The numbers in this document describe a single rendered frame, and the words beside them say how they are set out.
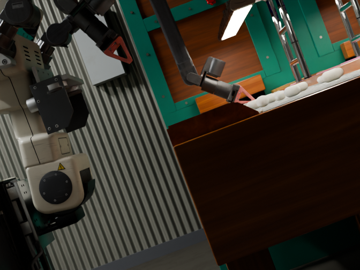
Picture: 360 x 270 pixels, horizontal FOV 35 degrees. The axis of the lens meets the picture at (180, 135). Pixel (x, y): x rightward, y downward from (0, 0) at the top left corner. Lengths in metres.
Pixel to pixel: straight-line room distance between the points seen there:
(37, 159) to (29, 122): 0.13
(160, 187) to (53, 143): 2.17
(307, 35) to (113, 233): 2.05
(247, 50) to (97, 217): 1.88
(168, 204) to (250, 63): 1.63
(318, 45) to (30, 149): 1.38
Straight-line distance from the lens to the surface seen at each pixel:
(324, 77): 1.12
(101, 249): 4.06
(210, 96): 2.49
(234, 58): 2.59
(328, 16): 2.69
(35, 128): 1.89
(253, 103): 1.23
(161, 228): 3.98
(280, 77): 2.59
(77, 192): 1.83
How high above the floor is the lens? 0.75
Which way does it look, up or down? level
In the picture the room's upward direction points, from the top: 21 degrees counter-clockwise
